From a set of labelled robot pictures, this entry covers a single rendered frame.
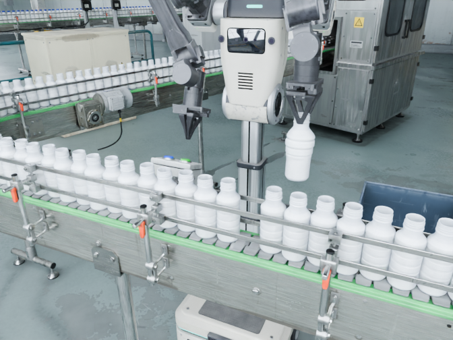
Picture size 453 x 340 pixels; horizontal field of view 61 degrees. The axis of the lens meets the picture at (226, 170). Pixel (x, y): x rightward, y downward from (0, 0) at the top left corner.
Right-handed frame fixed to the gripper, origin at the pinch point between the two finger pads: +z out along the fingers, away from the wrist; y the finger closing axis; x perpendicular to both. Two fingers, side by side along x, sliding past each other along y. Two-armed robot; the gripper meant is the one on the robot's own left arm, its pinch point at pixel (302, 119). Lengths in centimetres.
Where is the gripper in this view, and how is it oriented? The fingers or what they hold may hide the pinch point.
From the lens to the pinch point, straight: 94.9
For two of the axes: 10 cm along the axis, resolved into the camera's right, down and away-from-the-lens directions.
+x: -9.0, -1.7, 4.0
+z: 0.0, 9.3, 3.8
